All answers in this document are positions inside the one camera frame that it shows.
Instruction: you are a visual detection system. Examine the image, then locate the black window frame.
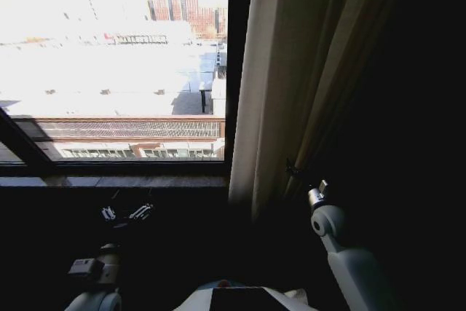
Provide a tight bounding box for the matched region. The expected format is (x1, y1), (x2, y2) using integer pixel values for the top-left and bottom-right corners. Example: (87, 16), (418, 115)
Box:
(0, 0), (258, 178)

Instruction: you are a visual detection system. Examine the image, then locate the beige fabric curtain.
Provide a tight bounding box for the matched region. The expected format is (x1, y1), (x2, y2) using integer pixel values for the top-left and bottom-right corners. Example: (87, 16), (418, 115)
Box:
(228, 0), (419, 224)

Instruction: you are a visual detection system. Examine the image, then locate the red brick high-rise building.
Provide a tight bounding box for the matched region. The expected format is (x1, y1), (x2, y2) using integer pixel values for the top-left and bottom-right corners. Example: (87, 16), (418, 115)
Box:
(146, 0), (229, 35)

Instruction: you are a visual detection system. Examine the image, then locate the white robot front shell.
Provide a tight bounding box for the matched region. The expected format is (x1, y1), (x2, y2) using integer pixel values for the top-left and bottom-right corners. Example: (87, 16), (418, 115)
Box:
(177, 278), (311, 311)

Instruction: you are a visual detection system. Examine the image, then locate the low brick building with windows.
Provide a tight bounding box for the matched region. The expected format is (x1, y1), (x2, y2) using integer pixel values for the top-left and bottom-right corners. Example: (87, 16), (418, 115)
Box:
(10, 116), (226, 161)

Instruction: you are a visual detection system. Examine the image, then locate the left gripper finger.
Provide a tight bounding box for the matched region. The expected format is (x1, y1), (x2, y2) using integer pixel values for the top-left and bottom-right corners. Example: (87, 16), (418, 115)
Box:
(100, 189), (121, 221)
(128, 187), (154, 221)

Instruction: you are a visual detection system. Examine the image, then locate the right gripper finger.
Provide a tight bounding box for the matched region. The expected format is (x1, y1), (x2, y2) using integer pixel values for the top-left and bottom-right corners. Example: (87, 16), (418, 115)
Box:
(285, 158), (304, 178)

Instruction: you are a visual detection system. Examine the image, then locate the dark stone window sill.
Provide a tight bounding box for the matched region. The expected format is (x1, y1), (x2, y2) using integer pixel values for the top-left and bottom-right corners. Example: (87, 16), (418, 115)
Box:
(0, 176), (231, 189)

